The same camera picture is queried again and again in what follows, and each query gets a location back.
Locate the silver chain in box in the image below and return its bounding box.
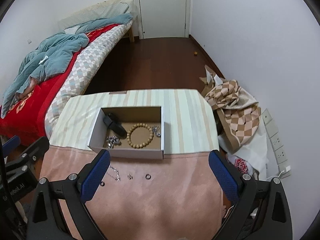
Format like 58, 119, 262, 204
106, 135, 123, 149

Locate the checkered beige cloth pile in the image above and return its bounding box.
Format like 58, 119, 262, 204
200, 65, 261, 150

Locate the white door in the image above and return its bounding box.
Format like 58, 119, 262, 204
135, 0, 190, 39

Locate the striped pillow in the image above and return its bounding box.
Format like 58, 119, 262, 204
57, 0, 137, 30

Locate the red bed blanket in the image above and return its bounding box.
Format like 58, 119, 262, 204
0, 23, 123, 146

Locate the black bangle bracelet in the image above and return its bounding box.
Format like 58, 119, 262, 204
103, 113, 128, 138

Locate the wooden bead bracelet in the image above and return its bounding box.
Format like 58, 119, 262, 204
126, 122, 155, 149

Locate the silver pendant in box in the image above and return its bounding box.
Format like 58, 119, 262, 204
151, 126, 161, 138

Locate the checkered mattress pad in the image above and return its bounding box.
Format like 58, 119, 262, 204
44, 20, 133, 138

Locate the blue-grey quilt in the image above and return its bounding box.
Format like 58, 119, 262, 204
1, 13, 132, 119

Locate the silver chain bracelet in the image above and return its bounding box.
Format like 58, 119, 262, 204
107, 165, 122, 182

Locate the white cardboard box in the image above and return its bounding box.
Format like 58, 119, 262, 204
87, 106, 165, 160

